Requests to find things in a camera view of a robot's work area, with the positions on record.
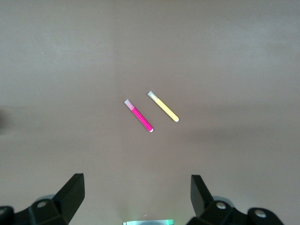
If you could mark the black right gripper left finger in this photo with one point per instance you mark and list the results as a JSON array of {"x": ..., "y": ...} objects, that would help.
[{"x": 63, "y": 201}]

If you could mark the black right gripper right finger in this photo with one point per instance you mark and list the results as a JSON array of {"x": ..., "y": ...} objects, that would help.
[{"x": 204, "y": 201}]

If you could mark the pink highlighter pen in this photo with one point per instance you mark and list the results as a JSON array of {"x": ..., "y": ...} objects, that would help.
[{"x": 140, "y": 118}]

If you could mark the yellow highlighter pen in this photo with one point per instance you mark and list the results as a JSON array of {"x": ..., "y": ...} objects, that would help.
[{"x": 165, "y": 107}]

